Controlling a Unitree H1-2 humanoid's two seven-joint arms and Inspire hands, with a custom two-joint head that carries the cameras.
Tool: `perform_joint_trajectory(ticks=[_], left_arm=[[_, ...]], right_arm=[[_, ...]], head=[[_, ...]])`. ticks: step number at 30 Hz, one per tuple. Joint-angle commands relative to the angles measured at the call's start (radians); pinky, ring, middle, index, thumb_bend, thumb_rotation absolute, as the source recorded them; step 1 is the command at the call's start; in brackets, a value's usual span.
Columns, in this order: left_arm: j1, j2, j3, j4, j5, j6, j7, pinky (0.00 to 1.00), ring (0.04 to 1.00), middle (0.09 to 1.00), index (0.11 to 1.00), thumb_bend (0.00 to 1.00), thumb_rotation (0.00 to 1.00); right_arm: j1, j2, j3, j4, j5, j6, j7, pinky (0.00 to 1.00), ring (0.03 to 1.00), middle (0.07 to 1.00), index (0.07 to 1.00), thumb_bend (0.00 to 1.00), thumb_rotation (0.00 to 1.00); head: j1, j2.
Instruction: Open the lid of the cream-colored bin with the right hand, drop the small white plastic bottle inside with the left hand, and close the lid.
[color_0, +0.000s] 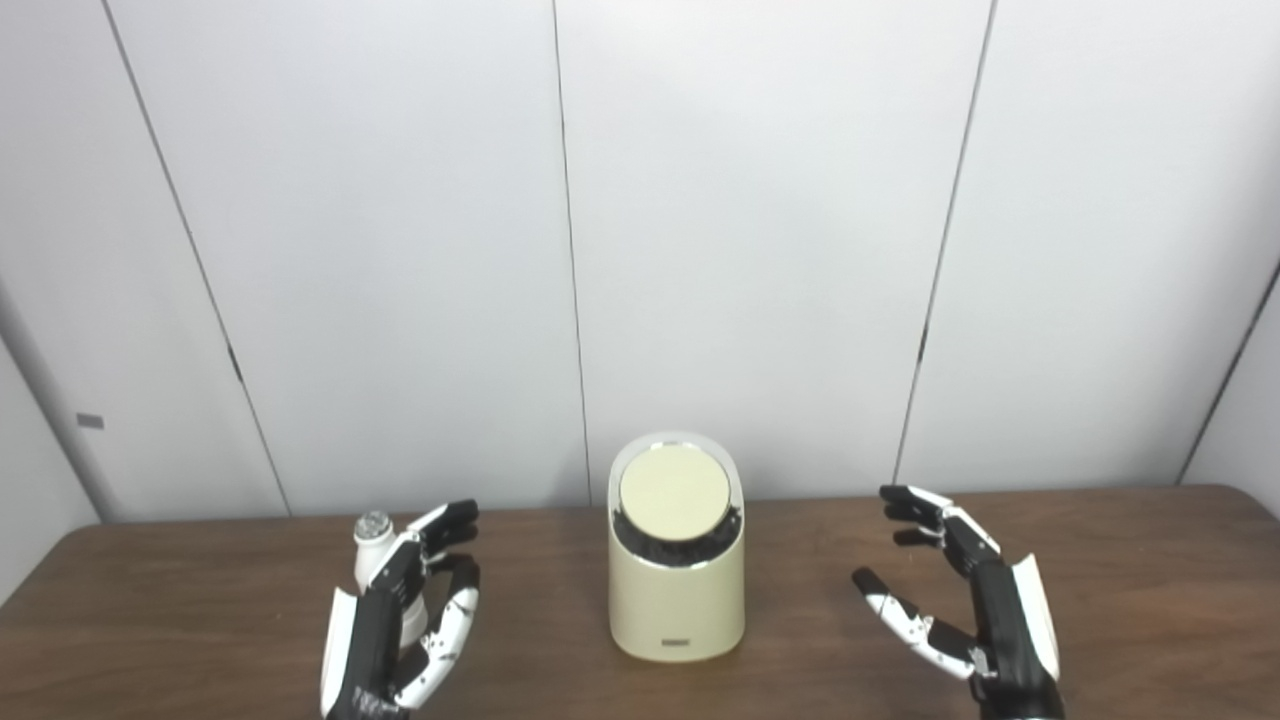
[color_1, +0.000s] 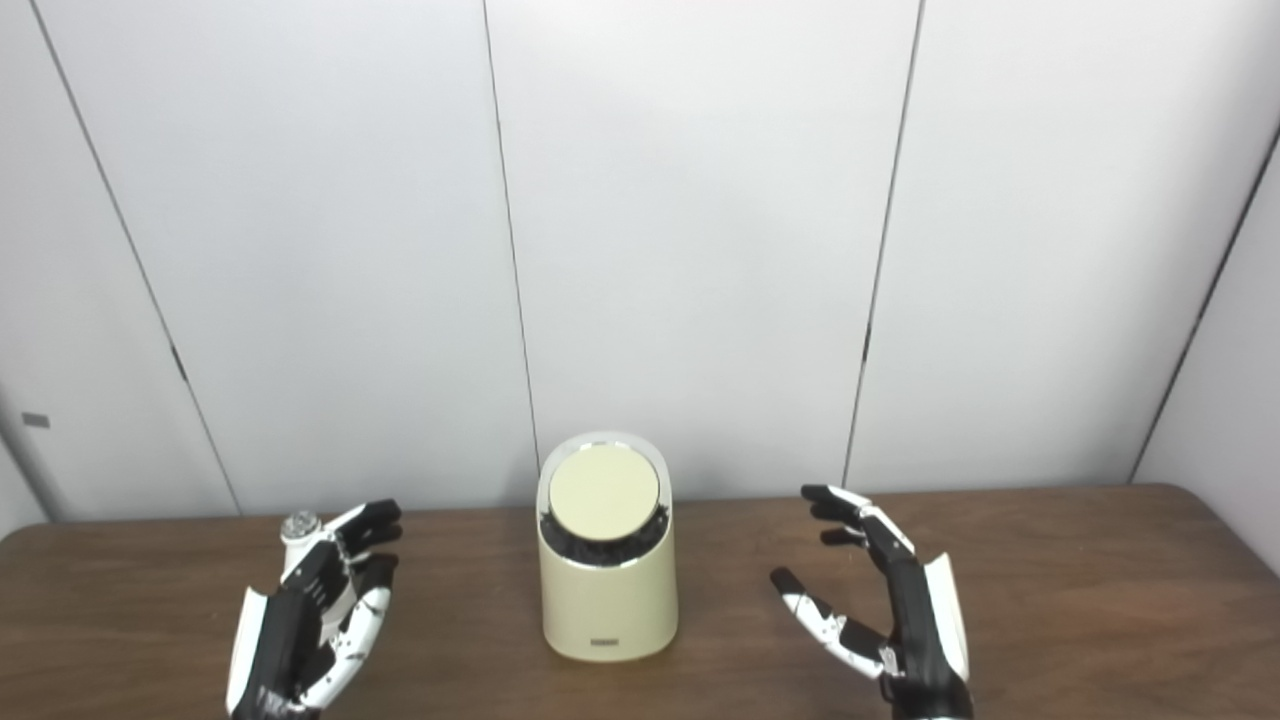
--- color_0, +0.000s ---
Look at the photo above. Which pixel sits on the cream-colored bin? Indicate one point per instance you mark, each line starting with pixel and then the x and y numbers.
pixel 675 610

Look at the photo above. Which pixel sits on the round cream bin lid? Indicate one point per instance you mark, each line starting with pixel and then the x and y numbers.
pixel 674 494

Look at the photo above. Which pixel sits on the black bin liner bag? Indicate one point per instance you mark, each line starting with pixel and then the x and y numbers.
pixel 660 552

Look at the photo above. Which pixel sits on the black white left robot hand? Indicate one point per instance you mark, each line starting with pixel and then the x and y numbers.
pixel 375 630

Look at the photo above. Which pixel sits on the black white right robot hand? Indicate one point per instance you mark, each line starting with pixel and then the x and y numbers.
pixel 1005 630

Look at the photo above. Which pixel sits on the small white plastic bottle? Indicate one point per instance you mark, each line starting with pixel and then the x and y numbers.
pixel 373 550

